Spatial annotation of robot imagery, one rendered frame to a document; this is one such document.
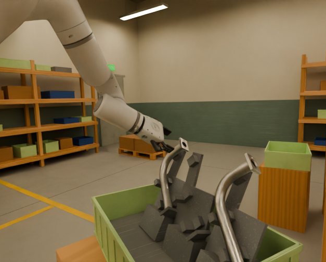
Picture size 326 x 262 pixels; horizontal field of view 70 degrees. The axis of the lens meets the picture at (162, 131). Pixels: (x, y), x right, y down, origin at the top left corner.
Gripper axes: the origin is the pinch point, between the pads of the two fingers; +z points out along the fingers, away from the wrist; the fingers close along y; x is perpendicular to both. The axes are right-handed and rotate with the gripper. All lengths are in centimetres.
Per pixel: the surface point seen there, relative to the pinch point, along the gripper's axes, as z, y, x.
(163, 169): 5.3, -5.8, 10.3
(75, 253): -13, -32, 43
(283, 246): 20, -43, -19
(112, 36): 79, 657, 247
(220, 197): 3.9, -30.0, -13.5
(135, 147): 199, 303, 296
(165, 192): 5.0, -16.3, 10.2
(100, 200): -9.7, -13.2, 33.6
